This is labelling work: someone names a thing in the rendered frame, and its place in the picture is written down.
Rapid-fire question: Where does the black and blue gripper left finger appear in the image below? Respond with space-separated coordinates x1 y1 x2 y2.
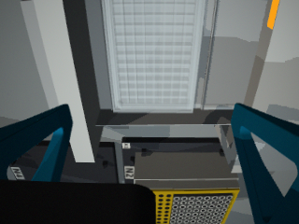
0 104 73 182

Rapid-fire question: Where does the grey drawer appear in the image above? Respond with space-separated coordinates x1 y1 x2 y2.
20 0 299 173

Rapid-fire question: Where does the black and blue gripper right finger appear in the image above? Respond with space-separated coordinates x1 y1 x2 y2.
231 103 299 224

